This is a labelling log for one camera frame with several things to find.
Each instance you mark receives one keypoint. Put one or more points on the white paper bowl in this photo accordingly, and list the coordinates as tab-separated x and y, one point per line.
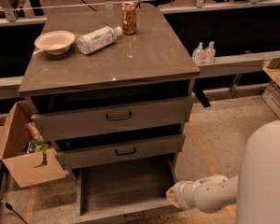
56	42

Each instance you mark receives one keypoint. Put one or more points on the green packet in box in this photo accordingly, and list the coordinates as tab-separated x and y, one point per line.
42	147

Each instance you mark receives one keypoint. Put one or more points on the grey drawer cabinet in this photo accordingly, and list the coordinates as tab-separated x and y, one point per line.
148	66

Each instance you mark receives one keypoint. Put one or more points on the grey middle drawer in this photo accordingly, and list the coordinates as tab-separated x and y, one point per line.
128	151

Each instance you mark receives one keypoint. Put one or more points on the grey metal railing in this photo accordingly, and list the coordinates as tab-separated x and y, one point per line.
222	66

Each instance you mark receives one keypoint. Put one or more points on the snack packet in box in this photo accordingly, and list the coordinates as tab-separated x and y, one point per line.
34	132

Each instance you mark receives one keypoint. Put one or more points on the right clear sanitizer bottle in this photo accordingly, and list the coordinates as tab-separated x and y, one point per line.
210	52

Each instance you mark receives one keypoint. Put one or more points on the clear plastic water bottle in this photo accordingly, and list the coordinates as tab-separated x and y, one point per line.
98	39

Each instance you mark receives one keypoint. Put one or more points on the grey drawer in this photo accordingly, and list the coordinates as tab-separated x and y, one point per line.
113	119
127	192
128	151

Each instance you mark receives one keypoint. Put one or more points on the blue can in box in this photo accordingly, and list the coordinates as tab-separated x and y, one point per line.
29	147

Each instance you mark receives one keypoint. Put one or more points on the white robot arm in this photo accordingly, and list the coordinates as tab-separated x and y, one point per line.
255	190

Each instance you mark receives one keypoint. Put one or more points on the open cardboard box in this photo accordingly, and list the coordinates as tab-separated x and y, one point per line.
26	169

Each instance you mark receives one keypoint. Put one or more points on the foam padded gripper body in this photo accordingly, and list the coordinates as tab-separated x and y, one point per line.
181	193

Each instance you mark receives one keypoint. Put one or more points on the left clear sanitizer bottle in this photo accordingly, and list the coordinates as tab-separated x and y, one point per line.
197	54

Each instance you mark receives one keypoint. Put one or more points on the grey bottom drawer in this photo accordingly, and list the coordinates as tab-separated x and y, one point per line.
127	192

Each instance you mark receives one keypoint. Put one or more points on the clear sanitizer bottle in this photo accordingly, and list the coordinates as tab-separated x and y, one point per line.
197	54
210	52

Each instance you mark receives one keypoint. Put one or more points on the glass jar with snacks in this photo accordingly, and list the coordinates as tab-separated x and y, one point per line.
128	18

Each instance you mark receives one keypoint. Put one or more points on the grey top drawer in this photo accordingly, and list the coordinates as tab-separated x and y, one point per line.
113	119

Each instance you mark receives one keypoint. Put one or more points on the cardboard box at right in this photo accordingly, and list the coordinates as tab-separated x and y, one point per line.
271	94

